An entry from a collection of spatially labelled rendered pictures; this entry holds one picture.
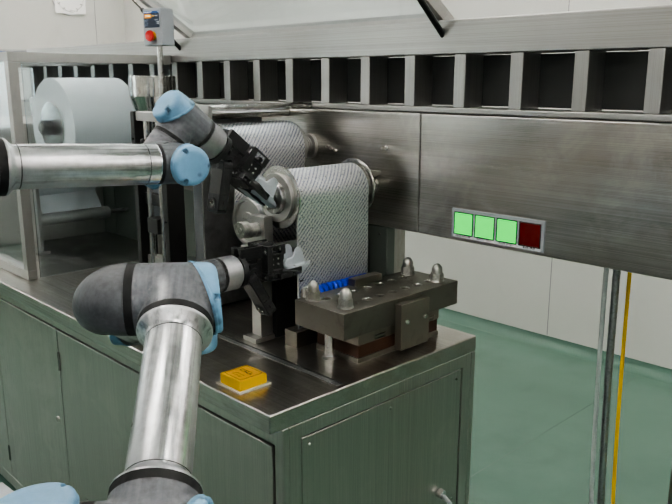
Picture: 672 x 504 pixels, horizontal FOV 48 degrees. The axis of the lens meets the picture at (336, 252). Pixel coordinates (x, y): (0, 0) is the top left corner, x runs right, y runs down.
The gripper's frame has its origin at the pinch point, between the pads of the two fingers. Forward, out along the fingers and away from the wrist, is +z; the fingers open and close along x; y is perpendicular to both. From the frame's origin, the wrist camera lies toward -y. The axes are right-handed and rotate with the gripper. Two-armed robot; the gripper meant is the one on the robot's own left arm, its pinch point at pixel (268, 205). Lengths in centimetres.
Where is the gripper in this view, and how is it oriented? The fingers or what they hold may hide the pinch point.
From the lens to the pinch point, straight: 173.1
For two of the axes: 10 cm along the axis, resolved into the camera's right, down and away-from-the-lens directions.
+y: 4.6, -8.5, 2.6
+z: 5.5, 5.0, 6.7
